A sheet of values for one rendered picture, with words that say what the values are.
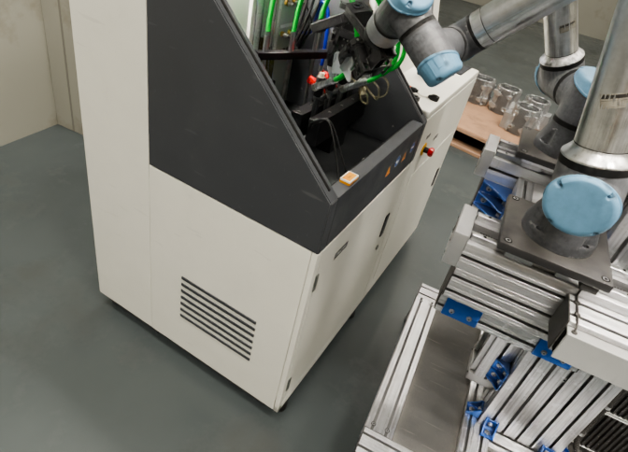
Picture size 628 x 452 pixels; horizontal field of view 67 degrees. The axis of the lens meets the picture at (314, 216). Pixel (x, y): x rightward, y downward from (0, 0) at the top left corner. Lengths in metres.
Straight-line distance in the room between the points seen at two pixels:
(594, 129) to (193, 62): 0.85
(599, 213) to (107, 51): 1.20
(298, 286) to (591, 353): 0.69
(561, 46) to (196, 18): 0.98
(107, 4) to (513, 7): 0.95
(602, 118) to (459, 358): 1.26
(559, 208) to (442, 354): 1.12
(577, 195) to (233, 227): 0.85
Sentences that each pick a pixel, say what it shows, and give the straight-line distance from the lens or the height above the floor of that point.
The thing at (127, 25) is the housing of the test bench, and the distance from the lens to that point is 1.36.
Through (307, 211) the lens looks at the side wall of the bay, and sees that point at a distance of 1.15.
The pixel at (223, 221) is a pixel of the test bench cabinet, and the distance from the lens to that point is 1.35.
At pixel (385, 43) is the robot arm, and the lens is 1.02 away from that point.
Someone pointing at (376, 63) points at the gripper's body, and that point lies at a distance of 1.06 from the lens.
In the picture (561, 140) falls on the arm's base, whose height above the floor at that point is 1.09.
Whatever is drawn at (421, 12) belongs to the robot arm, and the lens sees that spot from 0.93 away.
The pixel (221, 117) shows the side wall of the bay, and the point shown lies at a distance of 1.21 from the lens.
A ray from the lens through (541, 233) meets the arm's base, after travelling 1.07.
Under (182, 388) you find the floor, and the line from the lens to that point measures 1.87.
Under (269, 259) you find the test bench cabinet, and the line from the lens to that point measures 1.31.
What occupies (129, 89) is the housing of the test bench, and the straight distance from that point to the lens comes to 1.42.
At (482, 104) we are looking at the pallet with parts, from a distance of 4.60.
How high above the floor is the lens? 1.56
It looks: 36 degrees down
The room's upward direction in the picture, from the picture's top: 13 degrees clockwise
